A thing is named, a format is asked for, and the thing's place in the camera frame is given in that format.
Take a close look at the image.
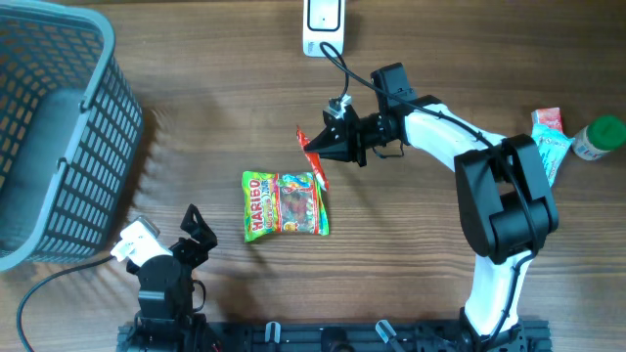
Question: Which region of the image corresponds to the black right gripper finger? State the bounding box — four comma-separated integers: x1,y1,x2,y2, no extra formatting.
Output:
313,105,358,144
304,140,358,162

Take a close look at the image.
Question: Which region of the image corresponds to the small red white packet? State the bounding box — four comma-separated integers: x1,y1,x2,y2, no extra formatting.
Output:
295,126,330,192

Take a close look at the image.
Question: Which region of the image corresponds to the green Haribo candy bag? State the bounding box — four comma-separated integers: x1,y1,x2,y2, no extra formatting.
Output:
242,171,330,242

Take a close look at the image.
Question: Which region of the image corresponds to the small pink snack packet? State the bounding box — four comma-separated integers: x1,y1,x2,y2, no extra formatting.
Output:
531,108,563,133

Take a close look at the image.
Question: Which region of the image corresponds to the white teal wipes pack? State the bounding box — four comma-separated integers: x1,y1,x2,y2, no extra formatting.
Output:
531,123,574,186

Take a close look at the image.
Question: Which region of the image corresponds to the green lid jar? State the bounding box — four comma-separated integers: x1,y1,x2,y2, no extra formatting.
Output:
571,114,625,160

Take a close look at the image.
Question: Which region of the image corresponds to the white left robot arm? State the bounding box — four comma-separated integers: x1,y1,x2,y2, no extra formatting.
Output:
116,204,223,352

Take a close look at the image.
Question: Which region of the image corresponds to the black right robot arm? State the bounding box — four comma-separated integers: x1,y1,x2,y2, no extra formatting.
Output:
304,63,559,351

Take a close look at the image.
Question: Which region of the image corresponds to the white barcode scanner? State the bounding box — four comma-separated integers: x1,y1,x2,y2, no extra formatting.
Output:
302,0,346,58

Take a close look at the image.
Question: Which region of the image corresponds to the dark grey plastic basket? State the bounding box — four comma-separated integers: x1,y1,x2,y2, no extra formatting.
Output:
1,1,144,271

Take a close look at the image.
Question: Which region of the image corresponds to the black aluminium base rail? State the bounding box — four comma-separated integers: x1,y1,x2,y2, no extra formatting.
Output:
115,320,554,352

